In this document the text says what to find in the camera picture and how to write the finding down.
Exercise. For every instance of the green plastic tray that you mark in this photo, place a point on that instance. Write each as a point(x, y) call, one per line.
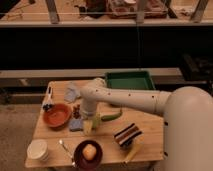
point(135, 80)

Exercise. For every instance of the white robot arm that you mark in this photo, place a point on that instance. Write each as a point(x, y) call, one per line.
point(188, 120)

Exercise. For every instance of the green chili pepper toy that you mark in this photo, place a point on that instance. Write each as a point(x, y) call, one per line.
point(111, 117)

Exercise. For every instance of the light green block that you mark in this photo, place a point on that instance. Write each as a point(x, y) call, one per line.
point(96, 121)

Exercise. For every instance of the light blue crumpled cloth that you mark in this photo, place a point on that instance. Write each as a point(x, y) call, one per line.
point(72, 93)

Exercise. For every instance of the striped cloth block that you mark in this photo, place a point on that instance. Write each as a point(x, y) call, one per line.
point(125, 137)

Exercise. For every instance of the metal spoon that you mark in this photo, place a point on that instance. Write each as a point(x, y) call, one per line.
point(61, 142)

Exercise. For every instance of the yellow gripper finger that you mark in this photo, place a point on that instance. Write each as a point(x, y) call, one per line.
point(87, 126)

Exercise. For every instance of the white cup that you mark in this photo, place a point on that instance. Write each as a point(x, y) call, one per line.
point(38, 150)

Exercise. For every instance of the yellow apple toy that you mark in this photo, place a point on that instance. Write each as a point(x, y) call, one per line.
point(89, 152)

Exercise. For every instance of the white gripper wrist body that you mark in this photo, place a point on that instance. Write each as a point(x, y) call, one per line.
point(88, 109)

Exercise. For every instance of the dark maroon plate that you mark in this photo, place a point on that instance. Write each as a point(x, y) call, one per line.
point(81, 162)

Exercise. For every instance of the brown grape cluster toy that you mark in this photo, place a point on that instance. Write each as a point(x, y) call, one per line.
point(76, 111)

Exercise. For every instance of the red bowl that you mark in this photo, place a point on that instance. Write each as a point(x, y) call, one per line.
point(57, 115)

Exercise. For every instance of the blue sponge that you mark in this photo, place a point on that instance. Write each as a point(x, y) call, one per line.
point(76, 125)

